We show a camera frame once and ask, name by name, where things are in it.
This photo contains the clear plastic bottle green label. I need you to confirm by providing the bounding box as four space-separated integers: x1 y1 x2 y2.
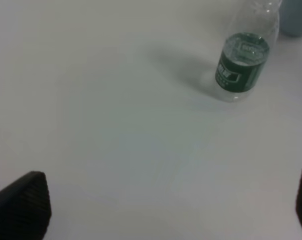
215 0 281 102

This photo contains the teal plastic cup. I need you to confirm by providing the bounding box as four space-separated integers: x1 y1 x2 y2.
280 0 302 37

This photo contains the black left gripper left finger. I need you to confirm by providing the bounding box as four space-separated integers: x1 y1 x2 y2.
0 171 52 240

